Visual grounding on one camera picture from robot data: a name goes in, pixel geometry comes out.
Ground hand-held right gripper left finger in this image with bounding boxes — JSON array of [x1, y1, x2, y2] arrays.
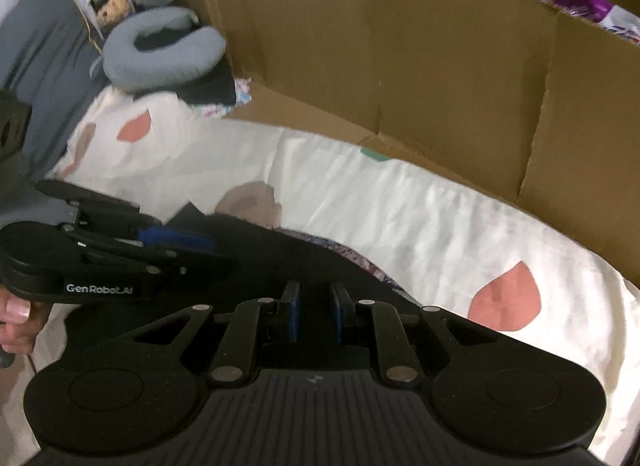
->
[[112, 280, 302, 389]]

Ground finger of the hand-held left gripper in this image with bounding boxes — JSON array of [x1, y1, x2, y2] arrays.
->
[[65, 238, 233, 291], [35, 180, 217, 253]]

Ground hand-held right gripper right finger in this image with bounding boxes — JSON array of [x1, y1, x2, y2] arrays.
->
[[329, 281, 521, 389]]

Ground black shorts patterned side stripes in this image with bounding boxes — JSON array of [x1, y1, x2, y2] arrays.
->
[[32, 198, 426, 377]]

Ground person's left hand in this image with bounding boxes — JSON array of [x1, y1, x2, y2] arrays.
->
[[0, 288, 51, 359]]

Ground white printed blanket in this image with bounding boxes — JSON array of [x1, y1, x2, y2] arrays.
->
[[0, 88, 640, 466]]

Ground floral printed cloth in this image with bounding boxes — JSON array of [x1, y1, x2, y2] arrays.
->
[[192, 76, 253, 119]]

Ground blue-grey neck pillow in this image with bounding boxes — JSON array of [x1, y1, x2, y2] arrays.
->
[[90, 8, 226, 94]]

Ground grey bed sheet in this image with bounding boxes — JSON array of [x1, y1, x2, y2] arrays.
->
[[0, 0, 108, 181]]

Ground small teddy bear toy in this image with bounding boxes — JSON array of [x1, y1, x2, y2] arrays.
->
[[95, 0, 133, 26]]

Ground brown cardboard sheet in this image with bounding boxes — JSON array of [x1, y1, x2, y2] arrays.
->
[[180, 0, 640, 291]]

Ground purple white package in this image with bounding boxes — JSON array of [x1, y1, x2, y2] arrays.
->
[[540, 0, 640, 46]]

